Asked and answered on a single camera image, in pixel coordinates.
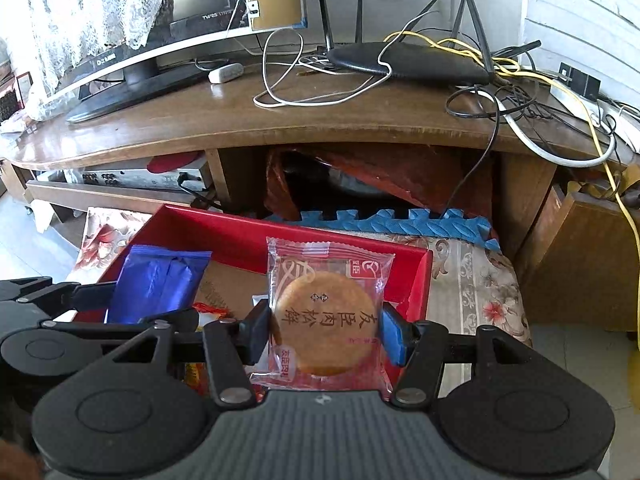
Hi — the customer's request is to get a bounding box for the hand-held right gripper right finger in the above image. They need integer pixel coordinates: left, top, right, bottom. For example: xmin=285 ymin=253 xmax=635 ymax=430
xmin=381 ymin=307 xmax=546 ymax=407

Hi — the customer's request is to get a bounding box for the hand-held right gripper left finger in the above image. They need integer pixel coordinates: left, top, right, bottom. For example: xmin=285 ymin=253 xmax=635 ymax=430
xmin=97 ymin=300 xmax=273 ymax=408

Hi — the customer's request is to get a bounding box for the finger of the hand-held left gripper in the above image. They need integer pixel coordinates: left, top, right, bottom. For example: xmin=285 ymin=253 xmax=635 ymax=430
xmin=0 ymin=276 xmax=122 ymax=312
xmin=42 ymin=307 xmax=202 ymax=344

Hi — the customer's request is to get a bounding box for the blue foil snack packet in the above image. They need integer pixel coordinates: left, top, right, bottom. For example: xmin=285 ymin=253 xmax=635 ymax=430
xmin=105 ymin=244 xmax=213 ymax=325

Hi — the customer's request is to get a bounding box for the round pastry clear packet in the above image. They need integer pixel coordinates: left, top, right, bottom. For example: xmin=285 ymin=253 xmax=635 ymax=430
xmin=249 ymin=236 xmax=396 ymax=393

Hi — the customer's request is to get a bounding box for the red cardboard box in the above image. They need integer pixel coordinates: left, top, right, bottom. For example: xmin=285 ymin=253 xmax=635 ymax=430
xmin=75 ymin=203 xmax=434 ymax=397

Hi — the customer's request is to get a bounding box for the red orange snack packet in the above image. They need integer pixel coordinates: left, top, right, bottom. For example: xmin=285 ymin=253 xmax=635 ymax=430
xmin=182 ymin=301 xmax=236 ymax=398

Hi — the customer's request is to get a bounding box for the blue foam mat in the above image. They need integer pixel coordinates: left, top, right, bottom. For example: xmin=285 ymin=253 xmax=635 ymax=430
xmin=262 ymin=208 xmax=503 ymax=251

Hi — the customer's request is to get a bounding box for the silver media player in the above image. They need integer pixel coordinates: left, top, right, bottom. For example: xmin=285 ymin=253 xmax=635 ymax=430
xmin=37 ymin=157 xmax=213 ymax=194

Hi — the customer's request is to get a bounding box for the red flat object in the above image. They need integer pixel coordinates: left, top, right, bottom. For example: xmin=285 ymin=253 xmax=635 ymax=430
xmin=147 ymin=152 xmax=206 ymax=173

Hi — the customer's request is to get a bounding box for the wooden television cabinet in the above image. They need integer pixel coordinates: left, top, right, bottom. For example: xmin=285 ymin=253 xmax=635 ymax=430
xmin=0 ymin=47 xmax=640 ymax=333

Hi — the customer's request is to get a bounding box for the small white charger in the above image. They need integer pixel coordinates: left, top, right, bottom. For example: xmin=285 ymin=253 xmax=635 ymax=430
xmin=207 ymin=62 xmax=245 ymax=84

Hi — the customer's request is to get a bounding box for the black router with antennas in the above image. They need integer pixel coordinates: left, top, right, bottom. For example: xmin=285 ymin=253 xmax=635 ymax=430
xmin=314 ymin=0 xmax=543 ymax=86

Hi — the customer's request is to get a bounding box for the white lace cloth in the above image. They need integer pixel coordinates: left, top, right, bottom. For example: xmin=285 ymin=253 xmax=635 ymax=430
xmin=22 ymin=0 xmax=178 ymax=93

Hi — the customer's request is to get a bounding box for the white power strip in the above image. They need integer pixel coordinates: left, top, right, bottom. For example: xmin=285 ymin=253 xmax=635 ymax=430
xmin=550 ymin=80 xmax=640 ymax=152

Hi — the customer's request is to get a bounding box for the black power adapter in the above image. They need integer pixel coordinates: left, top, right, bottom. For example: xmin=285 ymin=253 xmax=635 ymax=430
xmin=557 ymin=62 xmax=601 ymax=101

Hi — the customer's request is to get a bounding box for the black cable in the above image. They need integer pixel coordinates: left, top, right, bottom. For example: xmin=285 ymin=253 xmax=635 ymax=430
xmin=440 ymin=85 xmax=502 ymax=218

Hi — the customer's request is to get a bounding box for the picture frame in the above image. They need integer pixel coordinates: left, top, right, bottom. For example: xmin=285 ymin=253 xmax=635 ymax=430
xmin=15 ymin=72 xmax=33 ymax=111

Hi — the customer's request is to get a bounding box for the thin white cable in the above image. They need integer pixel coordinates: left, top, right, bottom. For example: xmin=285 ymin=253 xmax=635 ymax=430
xmin=252 ymin=27 xmax=393 ymax=108

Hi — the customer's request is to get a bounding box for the thick white cable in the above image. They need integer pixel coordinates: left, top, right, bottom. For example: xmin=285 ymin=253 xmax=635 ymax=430
xmin=480 ymin=87 xmax=618 ymax=168

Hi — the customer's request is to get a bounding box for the yellow cable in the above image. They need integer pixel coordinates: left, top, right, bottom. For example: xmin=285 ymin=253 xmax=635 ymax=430
xmin=382 ymin=30 xmax=640 ymax=281

